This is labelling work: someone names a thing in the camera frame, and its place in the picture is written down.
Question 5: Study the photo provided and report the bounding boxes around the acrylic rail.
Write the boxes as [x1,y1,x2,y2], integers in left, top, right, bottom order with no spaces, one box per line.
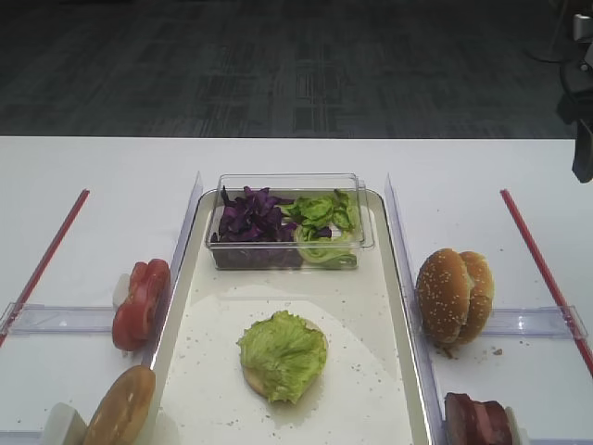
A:
[481,306,588,339]
[1,303,115,335]

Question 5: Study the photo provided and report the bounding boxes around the tomato slice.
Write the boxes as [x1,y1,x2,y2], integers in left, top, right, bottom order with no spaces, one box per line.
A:
[128,259,170,296]
[111,273,170,351]

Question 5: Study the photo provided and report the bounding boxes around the lettuce leaf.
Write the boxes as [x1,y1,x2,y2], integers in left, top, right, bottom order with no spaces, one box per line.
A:
[236,310,328,404]

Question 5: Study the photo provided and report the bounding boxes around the long acrylic divider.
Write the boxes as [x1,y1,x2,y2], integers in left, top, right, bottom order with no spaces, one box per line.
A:
[142,172,203,374]
[385,174,448,444]

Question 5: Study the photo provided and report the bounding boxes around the right upper acrylic rail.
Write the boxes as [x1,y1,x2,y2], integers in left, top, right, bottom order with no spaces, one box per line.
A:
[481,306,588,339]

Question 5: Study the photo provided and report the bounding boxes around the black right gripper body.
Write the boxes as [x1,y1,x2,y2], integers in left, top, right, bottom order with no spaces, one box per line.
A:
[556,61,592,133]

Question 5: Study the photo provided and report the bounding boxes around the red tape strip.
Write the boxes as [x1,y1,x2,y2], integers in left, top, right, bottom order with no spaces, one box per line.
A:
[499,189,592,374]
[0,189,90,346]

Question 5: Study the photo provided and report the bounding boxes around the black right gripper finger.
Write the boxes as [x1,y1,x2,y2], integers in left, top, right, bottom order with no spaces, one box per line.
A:
[572,120,593,183]

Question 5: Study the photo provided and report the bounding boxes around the bottom bun half on tray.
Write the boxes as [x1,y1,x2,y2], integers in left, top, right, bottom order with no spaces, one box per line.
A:
[240,317,330,401]

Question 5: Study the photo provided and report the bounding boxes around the left red tape strip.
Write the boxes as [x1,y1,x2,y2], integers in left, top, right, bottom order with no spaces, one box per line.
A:
[0,189,90,346]

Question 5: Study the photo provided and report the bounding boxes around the rear sesame bun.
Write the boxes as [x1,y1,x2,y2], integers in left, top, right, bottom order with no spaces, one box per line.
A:
[458,251,495,344]

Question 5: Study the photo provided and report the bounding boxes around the brown meat patty slices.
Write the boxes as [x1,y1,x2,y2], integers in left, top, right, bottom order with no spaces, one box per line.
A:
[445,392,513,445]

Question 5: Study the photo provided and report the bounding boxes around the right red tape strip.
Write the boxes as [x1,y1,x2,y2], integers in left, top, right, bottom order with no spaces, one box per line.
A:
[499,189,592,374]

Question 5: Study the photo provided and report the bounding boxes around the shredded purple cabbage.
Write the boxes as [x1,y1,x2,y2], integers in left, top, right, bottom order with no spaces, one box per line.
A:
[210,186,297,243]

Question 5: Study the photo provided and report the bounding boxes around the gripper mounted camera box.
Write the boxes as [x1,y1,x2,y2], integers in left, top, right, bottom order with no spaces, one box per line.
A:
[573,13,593,42]

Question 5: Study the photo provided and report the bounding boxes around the left upper acrylic rail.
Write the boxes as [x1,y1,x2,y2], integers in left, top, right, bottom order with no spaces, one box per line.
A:
[1,303,115,335]

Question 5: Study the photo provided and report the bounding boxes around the clear plastic salad container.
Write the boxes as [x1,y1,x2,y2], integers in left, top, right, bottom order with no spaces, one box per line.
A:
[205,173,374,270]

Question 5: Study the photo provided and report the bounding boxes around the rear tomato slice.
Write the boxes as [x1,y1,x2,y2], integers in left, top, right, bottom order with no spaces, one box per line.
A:
[128,259,170,296]

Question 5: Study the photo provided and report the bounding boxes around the white holder behind tomato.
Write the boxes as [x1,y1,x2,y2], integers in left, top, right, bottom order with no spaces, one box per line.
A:
[112,273,130,308]

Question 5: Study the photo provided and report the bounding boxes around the front tomato slice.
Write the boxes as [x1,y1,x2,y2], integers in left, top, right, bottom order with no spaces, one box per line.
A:
[111,273,170,351]

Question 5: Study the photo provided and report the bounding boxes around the green lettuce in container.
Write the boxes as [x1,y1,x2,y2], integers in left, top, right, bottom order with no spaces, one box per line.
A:
[280,189,361,243]

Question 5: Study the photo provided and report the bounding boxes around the white holder by patty disc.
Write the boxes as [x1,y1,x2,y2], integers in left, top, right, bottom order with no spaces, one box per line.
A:
[41,402,87,445]

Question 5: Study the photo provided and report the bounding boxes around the metal baking tray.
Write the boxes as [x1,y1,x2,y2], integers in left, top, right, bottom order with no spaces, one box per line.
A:
[142,192,431,444]

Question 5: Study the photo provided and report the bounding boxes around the white holder by meat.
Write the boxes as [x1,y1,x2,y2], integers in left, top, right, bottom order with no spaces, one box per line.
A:
[505,406,530,445]

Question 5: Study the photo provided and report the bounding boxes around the front sesame bun top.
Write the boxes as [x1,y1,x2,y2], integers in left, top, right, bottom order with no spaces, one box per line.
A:
[416,248,470,344]

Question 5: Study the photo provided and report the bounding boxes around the right long acrylic divider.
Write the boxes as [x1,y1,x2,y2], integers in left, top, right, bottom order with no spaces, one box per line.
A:
[385,174,448,444]

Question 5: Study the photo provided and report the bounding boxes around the sesame bun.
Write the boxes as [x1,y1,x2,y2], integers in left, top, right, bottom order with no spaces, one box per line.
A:
[416,248,470,344]
[458,251,495,344]

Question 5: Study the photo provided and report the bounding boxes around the left long acrylic divider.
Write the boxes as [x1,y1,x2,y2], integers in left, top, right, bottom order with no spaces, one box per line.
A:
[142,172,203,374]

